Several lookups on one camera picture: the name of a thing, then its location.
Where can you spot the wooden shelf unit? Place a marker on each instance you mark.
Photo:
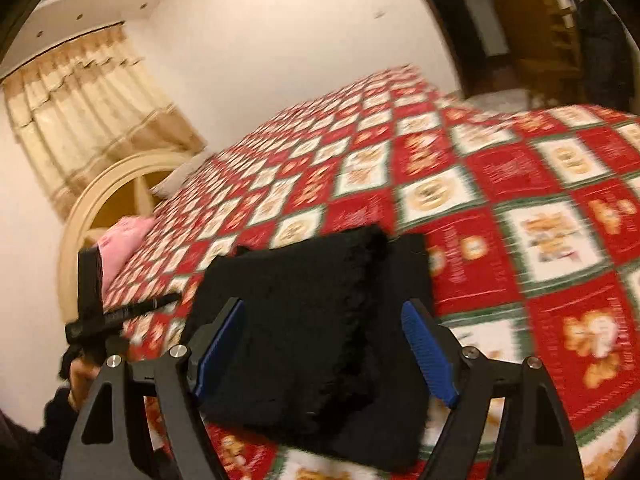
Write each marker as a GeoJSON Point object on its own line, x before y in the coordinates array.
{"type": "Point", "coordinates": [540, 25]}

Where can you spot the black hanging garment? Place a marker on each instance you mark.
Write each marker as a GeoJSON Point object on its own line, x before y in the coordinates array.
{"type": "Point", "coordinates": [600, 45]}

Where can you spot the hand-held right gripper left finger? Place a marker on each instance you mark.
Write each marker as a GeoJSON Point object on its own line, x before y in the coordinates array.
{"type": "Point", "coordinates": [220, 345]}

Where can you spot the red checkered printed blanket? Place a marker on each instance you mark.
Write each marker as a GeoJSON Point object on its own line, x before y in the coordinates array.
{"type": "Point", "coordinates": [500, 185]}

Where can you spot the pink pillow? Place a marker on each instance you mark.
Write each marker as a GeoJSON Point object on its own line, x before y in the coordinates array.
{"type": "Point", "coordinates": [122, 245]}

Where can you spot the striped pillow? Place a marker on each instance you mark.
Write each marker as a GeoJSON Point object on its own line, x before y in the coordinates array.
{"type": "Point", "coordinates": [175, 180]}

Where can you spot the person's left forearm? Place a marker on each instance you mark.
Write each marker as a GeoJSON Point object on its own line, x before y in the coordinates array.
{"type": "Point", "coordinates": [40, 440]}

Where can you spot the person's left hand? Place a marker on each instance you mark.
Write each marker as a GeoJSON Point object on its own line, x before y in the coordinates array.
{"type": "Point", "coordinates": [82, 380]}

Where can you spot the dark wooden door frame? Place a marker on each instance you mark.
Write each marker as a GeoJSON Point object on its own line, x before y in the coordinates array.
{"type": "Point", "coordinates": [450, 20]}

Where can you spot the black pants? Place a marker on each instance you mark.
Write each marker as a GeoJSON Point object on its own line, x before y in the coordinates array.
{"type": "Point", "coordinates": [300, 320]}

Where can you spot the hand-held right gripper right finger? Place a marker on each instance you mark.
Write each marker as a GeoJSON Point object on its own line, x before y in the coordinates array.
{"type": "Point", "coordinates": [430, 350]}

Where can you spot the beige patterned curtain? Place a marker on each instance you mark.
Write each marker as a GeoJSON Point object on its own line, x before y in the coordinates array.
{"type": "Point", "coordinates": [90, 110]}

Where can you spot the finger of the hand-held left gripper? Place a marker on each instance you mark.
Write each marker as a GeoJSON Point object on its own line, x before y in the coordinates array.
{"type": "Point", "coordinates": [150, 306]}

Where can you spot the cream round headboard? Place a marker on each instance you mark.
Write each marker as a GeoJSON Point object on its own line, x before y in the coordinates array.
{"type": "Point", "coordinates": [85, 210]}

